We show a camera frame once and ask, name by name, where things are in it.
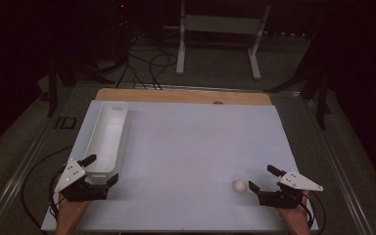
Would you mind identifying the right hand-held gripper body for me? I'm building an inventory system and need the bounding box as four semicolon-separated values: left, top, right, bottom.
258;169;324;210

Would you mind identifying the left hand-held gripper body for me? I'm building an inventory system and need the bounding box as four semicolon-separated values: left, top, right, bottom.
54;158;110;202

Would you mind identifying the small white ball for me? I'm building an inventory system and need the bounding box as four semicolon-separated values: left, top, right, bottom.
231;178;248;194

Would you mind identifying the long white plastic bin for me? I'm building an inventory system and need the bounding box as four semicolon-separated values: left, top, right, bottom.
82;101;130;185

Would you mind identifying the person's left hand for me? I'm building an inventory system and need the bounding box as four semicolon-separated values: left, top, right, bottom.
56;194;91;223

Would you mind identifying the person's right hand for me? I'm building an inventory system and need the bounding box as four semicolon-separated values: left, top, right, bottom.
277;190;310;224

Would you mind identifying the white flat board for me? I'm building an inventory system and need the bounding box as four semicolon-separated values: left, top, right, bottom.
40;99;320;233

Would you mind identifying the black tripod stand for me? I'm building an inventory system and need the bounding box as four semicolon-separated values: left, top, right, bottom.
46;53;116;118
263;32;333;131

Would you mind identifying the small black rectangular frame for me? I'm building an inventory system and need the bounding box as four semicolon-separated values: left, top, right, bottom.
54;117;78;130

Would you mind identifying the right hand-held gripper black cable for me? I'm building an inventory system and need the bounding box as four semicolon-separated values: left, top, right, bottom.
302;190;327;235

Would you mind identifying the hand-held gripper black cable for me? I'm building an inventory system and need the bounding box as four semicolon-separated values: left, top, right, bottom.
302;190;327;235
21;145;74;231

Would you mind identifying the left hand-held gripper black cable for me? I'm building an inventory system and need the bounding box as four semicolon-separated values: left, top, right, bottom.
21;145;74;231

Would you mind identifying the black floor cable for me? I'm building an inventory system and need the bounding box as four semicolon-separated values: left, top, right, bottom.
148;52;179;90
115;32;148;90

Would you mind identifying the white metal stand frame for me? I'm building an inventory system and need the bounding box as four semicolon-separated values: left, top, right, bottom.
175;0;272;80

